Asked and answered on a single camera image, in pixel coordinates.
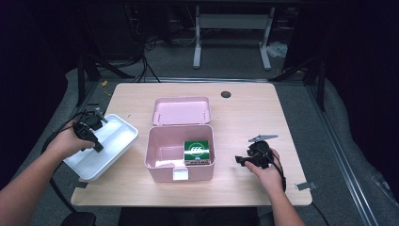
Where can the person's left hand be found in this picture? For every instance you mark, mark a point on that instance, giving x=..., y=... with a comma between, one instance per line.
x=66, y=144

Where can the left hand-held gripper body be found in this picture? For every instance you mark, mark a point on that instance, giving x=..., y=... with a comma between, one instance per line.
x=89, y=124

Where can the grey metal bracket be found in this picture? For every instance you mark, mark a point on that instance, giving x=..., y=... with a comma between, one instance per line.
x=80, y=184
x=306, y=185

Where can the clear plastic bag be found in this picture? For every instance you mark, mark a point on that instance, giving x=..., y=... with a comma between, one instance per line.
x=277, y=49

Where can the dark rounded object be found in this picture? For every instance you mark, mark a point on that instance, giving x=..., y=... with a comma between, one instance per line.
x=78, y=219

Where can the person's lap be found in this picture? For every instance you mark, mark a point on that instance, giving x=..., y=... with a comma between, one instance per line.
x=188, y=217

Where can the black stand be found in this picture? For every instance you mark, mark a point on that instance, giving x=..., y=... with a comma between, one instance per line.
x=82, y=78
x=320, y=84

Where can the small yellow tag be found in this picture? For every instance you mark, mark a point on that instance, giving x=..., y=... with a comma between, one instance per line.
x=104, y=83

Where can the white metal desk frame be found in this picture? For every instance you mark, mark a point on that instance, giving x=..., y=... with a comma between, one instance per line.
x=232, y=21

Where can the white divided tray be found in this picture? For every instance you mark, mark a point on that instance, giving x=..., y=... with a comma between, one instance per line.
x=113, y=138

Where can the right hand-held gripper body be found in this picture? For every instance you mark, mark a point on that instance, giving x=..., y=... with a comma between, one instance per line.
x=260, y=153

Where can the person's right hand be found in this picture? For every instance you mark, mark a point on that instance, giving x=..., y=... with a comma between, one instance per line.
x=271, y=177

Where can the green and white carton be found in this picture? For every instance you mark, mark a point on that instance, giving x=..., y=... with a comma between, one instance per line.
x=196, y=150

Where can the pink storage box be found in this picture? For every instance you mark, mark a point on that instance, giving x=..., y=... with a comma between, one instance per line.
x=180, y=109

